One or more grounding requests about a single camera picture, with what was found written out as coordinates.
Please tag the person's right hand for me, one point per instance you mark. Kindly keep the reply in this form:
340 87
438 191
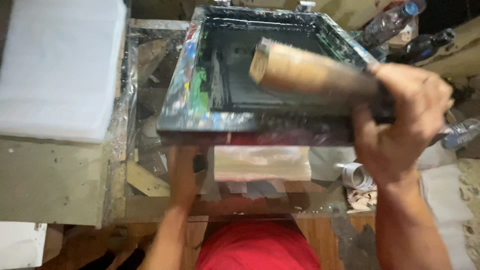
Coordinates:
405 127

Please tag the paint-splattered black screen printing frame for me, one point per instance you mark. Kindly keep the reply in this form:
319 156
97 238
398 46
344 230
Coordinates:
187 93

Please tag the wooden squeegee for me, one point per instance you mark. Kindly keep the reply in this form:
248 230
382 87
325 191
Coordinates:
303 71

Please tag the person's left hand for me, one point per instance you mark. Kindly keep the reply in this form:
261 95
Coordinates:
183 180

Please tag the glass-topped wooden printing table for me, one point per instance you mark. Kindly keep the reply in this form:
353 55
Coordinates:
146 112

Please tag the stack of white sheets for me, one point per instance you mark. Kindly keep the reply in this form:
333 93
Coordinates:
56 67

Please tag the pile of white cloth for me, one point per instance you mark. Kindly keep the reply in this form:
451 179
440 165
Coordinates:
442 198

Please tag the grey side table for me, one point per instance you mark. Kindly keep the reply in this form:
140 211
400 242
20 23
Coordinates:
48 180

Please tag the person's left fingers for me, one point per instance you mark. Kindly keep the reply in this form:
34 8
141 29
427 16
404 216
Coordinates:
182 159

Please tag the clear plastic bottle blue cap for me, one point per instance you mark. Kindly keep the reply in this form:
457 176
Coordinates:
386 24

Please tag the metal frame hinge clamp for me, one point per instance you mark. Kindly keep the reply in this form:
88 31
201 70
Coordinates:
305 5
223 2

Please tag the dark plastic bottle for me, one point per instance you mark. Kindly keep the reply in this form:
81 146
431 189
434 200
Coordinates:
423 47

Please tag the heap of paper scraps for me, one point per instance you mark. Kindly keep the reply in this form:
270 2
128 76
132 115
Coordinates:
362 200

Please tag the white box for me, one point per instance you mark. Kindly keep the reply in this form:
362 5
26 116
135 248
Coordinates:
20 245

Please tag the white tape roll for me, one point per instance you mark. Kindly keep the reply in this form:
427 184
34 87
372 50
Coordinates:
358 176

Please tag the small clear plastic bottle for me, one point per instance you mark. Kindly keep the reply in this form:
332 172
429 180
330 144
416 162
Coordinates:
463 133

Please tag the person's red shirt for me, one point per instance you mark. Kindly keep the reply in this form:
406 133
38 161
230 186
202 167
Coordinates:
258 247

